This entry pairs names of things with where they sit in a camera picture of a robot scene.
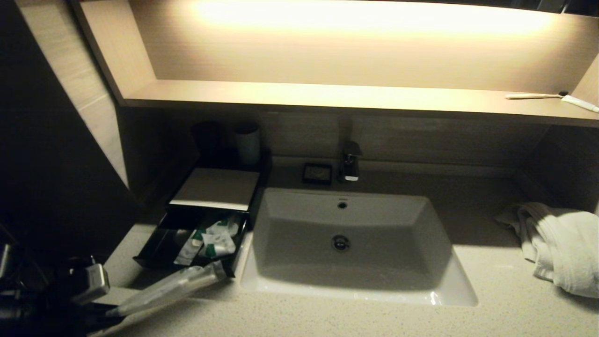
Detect dark plastic cup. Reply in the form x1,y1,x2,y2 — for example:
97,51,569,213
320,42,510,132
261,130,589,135
192,122,225,157

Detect toiletry packets inside drawer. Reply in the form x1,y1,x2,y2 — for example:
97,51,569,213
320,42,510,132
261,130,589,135
174,229,204,267

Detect white folded towel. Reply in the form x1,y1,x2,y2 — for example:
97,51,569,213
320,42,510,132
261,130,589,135
494,202,599,299

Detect black amenity box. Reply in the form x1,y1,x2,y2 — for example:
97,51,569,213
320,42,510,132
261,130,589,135
168,149,273,230

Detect white toothbrush dark head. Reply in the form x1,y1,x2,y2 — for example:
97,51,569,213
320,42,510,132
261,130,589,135
505,90,570,100

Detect clear packet green leaf logo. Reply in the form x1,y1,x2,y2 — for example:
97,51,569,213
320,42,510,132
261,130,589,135
208,216,241,237

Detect chrome faucet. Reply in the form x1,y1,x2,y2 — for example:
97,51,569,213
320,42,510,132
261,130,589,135
340,141,362,182

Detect white toothpaste tube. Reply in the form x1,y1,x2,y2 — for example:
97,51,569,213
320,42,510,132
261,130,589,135
562,95,599,113

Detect lit wooden wall shelf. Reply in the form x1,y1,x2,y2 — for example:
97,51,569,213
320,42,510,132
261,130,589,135
68,0,599,128

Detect small black soap dish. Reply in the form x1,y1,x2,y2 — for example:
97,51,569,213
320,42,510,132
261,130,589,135
302,162,333,185

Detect black box drawer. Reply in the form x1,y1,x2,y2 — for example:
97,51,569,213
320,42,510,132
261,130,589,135
133,208,249,278

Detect grey plastic cup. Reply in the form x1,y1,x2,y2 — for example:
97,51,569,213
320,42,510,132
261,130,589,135
234,122,261,166

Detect long clear toothbrush packet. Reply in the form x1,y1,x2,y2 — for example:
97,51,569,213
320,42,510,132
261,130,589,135
117,260,228,319
112,264,206,316

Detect white ceramic sink basin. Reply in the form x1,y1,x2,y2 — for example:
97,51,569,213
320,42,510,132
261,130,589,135
240,187,479,307

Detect clear sachet green label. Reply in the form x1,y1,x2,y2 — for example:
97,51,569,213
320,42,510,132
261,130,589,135
202,232,237,258

